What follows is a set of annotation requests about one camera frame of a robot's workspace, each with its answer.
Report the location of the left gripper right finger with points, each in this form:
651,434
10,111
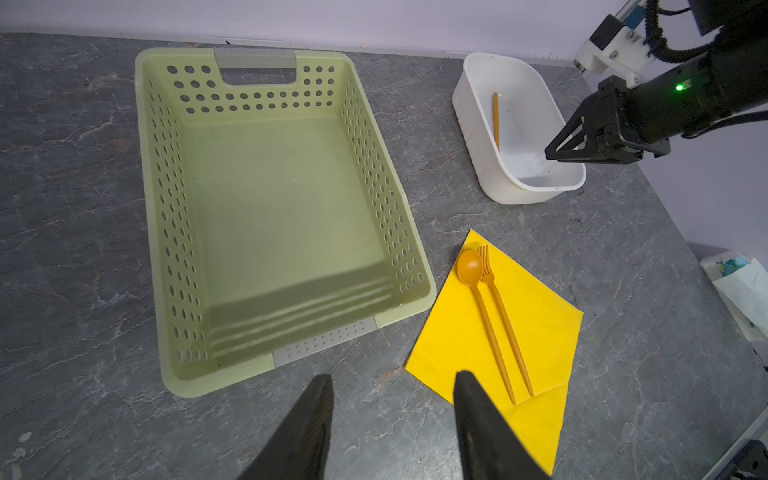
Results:
488,447

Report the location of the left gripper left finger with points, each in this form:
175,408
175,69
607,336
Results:
298,449

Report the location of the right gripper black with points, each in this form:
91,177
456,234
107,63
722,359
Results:
600,131

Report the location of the yellow paper napkin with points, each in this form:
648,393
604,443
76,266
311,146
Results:
547,328

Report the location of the orange wooden fork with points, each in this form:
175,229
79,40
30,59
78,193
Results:
489,279

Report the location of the orange wooden spoon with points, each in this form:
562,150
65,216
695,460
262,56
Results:
469,270

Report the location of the green perforated plastic basket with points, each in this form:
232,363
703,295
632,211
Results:
277,224

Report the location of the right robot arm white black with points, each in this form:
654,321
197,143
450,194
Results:
713,86

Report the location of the white oval plastic tub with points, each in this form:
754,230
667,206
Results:
520,173

